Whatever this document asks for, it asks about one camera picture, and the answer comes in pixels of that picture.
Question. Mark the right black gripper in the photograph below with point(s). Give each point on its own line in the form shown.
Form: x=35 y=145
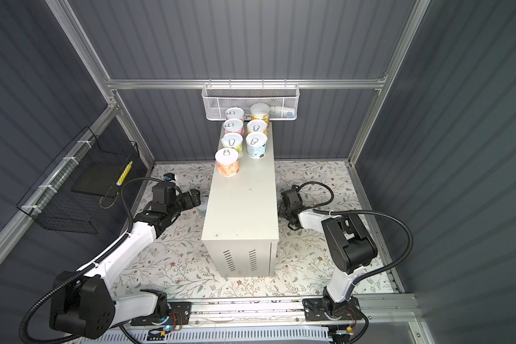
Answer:
x=282 y=209

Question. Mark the black wire wall basket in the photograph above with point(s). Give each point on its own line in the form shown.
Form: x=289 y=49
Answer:
x=81 y=193

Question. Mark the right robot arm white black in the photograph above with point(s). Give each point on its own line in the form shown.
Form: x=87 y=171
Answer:
x=351 y=248

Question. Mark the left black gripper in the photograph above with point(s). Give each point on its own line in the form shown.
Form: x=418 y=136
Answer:
x=194 y=196

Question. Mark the pink label can front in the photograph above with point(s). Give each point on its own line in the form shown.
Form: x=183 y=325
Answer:
x=235 y=113

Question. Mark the white metal cabinet counter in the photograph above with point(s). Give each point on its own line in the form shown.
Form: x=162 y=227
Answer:
x=241 y=230

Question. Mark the tubes in white basket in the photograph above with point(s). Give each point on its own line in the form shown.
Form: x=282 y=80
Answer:
x=280 y=112

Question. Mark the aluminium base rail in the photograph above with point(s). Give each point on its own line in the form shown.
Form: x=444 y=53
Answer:
x=384 y=318

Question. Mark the teal label can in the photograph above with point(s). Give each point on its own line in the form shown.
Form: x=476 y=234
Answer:
x=256 y=145

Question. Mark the yellow label can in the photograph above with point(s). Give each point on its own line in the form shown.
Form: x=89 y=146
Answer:
x=233 y=140

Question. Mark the pink label can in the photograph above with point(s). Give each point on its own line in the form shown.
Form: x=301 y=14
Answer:
x=234 y=125
x=235 y=113

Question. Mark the yellow marker pen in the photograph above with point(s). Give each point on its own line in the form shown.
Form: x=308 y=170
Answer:
x=124 y=174

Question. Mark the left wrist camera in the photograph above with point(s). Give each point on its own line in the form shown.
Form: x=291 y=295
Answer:
x=169 y=177

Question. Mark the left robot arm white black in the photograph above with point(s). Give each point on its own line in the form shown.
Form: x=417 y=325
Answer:
x=84 y=304

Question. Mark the white wire mesh basket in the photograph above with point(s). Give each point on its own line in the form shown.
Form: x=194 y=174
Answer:
x=218 y=99

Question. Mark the orange label can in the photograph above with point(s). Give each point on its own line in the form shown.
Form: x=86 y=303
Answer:
x=260 y=111

